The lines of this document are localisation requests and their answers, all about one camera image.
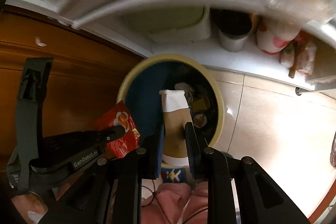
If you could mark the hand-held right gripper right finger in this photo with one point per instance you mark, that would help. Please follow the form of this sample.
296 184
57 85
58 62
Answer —
191 150

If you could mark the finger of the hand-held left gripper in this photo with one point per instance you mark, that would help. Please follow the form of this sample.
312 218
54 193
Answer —
110 134

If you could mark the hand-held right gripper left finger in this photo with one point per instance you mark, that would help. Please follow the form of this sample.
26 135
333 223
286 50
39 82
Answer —
159 150

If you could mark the red snack packet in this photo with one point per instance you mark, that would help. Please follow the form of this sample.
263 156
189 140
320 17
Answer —
120 115

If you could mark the round paper bowl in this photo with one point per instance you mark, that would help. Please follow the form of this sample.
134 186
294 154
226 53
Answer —
200 121

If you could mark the brown paper cup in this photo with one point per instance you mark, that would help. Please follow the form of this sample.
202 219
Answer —
174 119

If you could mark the yellow-brown bag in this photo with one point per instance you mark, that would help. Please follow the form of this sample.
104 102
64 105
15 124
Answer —
200 104

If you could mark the round beige trash bin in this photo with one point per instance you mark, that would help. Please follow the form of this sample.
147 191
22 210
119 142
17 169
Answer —
147 98

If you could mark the white paper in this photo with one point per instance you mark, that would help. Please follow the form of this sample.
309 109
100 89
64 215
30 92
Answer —
183 88

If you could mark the person's left hand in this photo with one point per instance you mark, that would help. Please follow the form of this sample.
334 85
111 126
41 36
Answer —
26 205

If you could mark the brown wooden cabinet door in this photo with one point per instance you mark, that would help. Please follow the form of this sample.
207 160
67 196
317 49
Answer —
65 69

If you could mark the metal cup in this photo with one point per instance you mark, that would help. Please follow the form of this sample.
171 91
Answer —
232 40

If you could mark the pale food packet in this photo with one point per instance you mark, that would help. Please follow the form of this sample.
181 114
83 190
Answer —
287 56

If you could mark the white red plastic jar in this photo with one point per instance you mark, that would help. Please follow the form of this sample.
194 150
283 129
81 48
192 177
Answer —
270 40

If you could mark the reddish food packet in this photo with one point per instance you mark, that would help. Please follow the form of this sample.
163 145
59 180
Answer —
305 58

